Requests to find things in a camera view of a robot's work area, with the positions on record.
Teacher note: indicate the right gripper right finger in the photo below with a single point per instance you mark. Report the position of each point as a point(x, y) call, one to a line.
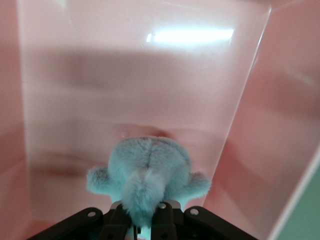
point(200, 222)

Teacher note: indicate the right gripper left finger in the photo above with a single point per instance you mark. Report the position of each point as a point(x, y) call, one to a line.
point(95, 225)

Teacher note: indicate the grey plush toy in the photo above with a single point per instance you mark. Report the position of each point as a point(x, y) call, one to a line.
point(150, 170)

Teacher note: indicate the pink plastic box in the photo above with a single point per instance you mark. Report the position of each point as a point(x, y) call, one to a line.
point(125, 87)

